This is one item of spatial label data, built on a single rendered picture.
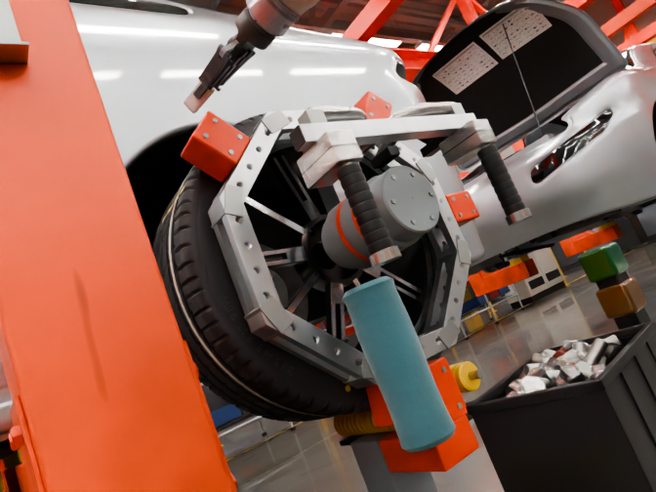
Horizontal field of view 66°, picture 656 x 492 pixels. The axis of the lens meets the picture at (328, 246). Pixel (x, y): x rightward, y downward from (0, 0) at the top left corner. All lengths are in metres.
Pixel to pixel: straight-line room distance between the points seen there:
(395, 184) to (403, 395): 0.34
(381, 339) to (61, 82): 0.54
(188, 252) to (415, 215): 0.39
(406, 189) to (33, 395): 0.61
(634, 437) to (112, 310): 0.50
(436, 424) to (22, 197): 0.61
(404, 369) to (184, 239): 0.43
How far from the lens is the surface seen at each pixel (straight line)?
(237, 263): 0.87
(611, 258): 0.73
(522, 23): 4.22
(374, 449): 1.09
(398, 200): 0.85
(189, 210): 0.92
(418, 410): 0.79
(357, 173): 0.71
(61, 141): 0.65
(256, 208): 1.00
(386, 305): 0.78
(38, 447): 0.56
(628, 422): 0.52
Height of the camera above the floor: 0.68
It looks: 10 degrees up
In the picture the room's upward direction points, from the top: 22 degrees counter-clockwise
